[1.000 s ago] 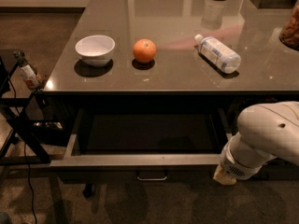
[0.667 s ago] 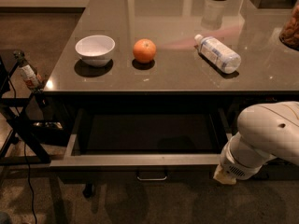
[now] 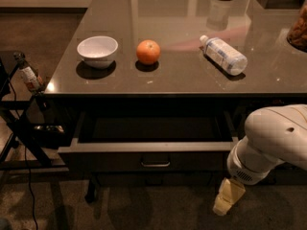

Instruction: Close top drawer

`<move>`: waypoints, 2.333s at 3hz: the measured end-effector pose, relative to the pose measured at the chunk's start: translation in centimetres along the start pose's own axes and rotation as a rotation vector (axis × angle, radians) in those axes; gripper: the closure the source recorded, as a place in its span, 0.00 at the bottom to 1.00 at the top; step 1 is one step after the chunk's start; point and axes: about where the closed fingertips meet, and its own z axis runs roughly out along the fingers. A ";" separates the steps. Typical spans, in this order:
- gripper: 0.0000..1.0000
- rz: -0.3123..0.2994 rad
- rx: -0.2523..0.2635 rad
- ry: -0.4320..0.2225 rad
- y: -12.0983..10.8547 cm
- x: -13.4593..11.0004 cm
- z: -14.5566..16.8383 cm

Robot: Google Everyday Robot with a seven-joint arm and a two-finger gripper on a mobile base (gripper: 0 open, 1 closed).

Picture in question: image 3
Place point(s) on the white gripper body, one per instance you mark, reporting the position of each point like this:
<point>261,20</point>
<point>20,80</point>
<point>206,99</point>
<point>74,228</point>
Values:
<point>244,172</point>

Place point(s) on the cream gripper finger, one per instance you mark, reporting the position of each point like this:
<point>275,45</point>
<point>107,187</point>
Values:
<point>230,192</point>

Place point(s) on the dark top drawer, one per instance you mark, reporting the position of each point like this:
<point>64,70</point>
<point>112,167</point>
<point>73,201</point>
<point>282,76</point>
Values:
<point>118,144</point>

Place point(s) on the dark drawer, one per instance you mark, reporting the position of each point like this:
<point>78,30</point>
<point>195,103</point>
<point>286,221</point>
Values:
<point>135,179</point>
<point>118,144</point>

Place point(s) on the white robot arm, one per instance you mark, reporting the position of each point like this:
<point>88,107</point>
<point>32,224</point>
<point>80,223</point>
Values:
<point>273,136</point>

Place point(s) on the dark bottom drawer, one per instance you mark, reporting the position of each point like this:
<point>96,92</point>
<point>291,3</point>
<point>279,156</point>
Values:
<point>135,179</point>

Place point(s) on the clear plastic water bottle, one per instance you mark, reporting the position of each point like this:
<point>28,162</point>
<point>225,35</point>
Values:
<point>225,56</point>

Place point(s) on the snack bag on table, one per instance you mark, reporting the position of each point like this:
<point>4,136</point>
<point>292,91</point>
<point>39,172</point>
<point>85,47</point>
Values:
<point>297,35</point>

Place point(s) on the orange fruit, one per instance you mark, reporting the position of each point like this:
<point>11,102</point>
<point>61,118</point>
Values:
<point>148,52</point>

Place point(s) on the white ceramic bowl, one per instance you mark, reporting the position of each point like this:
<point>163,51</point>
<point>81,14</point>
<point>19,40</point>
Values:
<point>98,51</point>

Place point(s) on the brown glass bottle with label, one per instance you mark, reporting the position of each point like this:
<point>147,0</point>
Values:
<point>29,75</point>

